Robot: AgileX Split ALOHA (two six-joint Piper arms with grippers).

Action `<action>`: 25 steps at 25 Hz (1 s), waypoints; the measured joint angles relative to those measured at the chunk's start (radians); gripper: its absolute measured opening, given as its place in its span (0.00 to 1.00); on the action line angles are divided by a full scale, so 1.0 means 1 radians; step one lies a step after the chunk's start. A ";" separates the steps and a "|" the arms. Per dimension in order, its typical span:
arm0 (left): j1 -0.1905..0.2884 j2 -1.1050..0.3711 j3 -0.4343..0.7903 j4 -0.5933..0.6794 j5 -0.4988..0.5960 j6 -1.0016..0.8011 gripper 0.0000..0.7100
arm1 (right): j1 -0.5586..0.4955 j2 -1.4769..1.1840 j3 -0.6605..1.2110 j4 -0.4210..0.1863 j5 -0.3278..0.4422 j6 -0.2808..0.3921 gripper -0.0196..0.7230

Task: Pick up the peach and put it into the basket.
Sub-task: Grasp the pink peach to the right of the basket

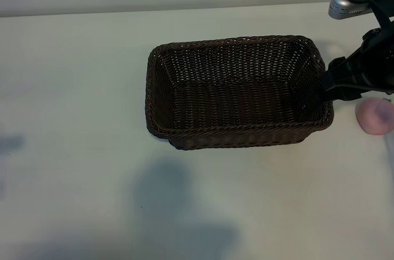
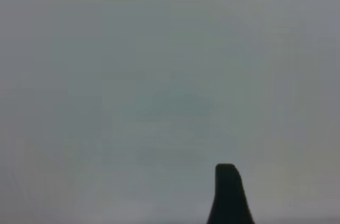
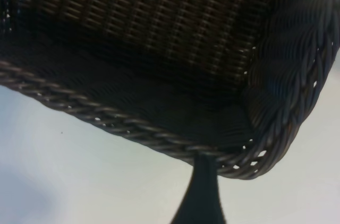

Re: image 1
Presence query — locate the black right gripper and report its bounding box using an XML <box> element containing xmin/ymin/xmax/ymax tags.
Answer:
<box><xmin>320</xmin><ymin>26</ymin><xmax>385</xmax><ymax>102</ymax></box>

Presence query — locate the pink peach with green leaf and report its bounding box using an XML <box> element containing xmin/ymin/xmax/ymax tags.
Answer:
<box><xmin>355</xmin><ymin>97</ymin><xmax>394</xmax><ymax>136</ymax></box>

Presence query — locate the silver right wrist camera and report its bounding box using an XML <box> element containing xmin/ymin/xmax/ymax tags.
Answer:
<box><xmin>328</xmin><ymin>0</ymin><xmax>375</xmax><ymax>20</ymax></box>

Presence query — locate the dark brown wicker basket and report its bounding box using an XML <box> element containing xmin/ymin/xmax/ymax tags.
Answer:
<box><xmin>145</xmin><ymin>35</ymin><xmax>334</xmax><ymax>151</ymax></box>

